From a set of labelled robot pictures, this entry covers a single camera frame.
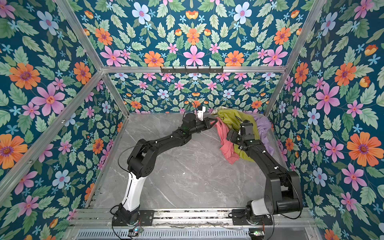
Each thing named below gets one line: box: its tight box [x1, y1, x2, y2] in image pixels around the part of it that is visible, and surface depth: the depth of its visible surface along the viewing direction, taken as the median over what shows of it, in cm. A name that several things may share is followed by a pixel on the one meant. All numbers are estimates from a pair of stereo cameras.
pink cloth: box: [210, 117, 240, 165], surface depth 93 cm
